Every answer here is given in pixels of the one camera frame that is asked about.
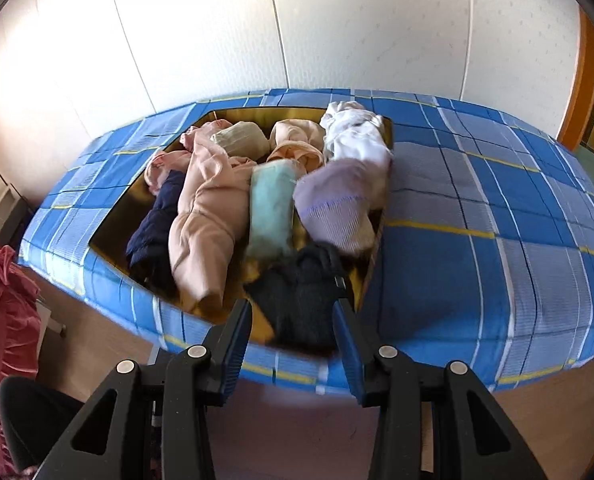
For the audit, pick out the gold box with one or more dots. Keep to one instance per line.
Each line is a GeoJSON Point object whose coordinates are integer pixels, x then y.
{"type": "Point", "coordinates": [109, 232]}

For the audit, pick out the lavender cloth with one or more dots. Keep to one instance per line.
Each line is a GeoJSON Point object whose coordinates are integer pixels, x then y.
{"type": "Point", "coordinates": [334, 205]}

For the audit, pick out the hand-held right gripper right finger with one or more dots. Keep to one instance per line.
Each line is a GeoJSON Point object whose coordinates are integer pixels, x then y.
{"type": "Point", "coordinates": [349, 350]}

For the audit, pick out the orange wooden door frame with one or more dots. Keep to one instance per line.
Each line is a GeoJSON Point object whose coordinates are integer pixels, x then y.
{"type": "Point", "coordinates": [589, 85]}

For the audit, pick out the mint face mask packet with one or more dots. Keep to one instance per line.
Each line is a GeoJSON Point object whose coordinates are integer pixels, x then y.
{"type": "Point", "coordinates": [272, 205]}

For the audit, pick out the person's black pants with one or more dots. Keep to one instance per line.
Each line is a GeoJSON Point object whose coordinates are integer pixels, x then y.
{"type": "Point", "coordinates": [32, 420]}

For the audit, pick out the white shelf unit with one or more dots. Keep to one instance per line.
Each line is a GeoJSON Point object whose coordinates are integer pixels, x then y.
{"type": "Point", "coordinates": [2, 200]}

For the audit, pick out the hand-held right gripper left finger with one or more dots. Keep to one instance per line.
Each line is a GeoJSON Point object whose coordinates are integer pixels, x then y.
{"type": "Point", "coordinates": [237, 345]}

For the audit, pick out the blue plaid blanket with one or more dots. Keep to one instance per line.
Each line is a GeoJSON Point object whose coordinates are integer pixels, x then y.
{"type": "Point", "coordinates": [477, 210]}

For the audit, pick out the beige cloth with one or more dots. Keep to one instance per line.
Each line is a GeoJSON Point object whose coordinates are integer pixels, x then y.
{"type": "Point", "coordinates": [239, 140]}

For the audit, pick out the black cloth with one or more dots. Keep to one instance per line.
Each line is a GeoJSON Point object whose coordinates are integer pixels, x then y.
{"type": "Point", "coordinates": [297, 295]}

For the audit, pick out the peach sequined garment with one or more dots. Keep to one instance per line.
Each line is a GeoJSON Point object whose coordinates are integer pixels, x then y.
{"type": "Point", "coordinates": [207, 210]}

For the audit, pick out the cream cloth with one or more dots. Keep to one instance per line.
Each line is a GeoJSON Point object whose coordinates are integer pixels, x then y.
{"type": "Point", "coordinates": [297, 142]}

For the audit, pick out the pink ruffled cloth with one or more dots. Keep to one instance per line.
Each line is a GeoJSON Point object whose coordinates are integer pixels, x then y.
{"type": "Point", "coordinates": [2, 310]}

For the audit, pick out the navy cloth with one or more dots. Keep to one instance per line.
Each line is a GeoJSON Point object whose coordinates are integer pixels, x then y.
{"type": "Point", "coordinates": [154, 235]}

